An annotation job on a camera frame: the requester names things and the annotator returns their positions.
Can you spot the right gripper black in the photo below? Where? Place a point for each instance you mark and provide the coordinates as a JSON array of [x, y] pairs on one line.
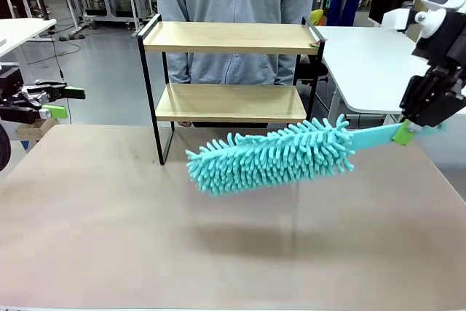
[[437, 96]]

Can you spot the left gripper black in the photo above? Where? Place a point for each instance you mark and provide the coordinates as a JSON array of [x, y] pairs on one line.
[[14, 103]]

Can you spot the teal chenille duster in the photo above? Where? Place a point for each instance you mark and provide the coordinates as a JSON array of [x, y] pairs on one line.
[[273, 158]]

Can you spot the person's right hand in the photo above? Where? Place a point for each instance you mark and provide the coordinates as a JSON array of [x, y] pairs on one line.
[[185, 123]]

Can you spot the cardboard box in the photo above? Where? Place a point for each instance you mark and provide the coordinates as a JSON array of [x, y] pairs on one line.
[[29, 130]]

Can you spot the black floor power strip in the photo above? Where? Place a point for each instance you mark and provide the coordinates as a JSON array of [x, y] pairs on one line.
[[73, 36]]

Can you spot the large white curved table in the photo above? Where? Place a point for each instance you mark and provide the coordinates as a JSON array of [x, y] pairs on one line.
[[364, 70]]

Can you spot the small white table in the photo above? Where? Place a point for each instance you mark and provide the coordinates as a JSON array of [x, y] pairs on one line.
[[22, 30]]

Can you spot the black office chair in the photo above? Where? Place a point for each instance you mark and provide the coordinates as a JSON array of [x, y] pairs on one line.
[[309, 70]]

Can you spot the black frame wooden two-tier shelf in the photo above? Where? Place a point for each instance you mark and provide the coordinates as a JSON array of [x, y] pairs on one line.
[[225, 47]]

